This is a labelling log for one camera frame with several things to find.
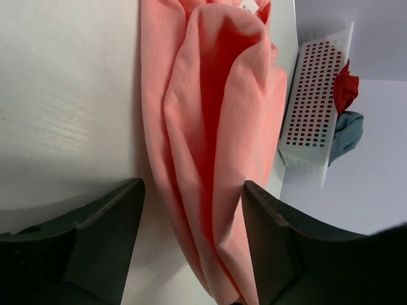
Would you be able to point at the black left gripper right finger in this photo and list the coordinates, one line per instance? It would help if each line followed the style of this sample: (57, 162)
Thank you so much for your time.
(298, 259)

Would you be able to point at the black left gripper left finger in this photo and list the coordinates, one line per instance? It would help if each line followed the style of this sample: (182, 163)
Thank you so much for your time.
(81, 257)

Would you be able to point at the salmon pink t-shirt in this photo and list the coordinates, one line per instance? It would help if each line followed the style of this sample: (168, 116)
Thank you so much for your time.
(213, 99)

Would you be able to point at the white plastic laundry basket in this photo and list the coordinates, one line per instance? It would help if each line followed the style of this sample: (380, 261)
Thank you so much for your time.
(309, 125)

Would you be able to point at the blue-grey t-shirt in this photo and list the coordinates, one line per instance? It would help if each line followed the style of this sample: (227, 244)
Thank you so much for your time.
(347, 135)

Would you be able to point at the dark red t-shirt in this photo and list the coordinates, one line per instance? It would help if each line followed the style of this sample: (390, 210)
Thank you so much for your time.
(345, 89)

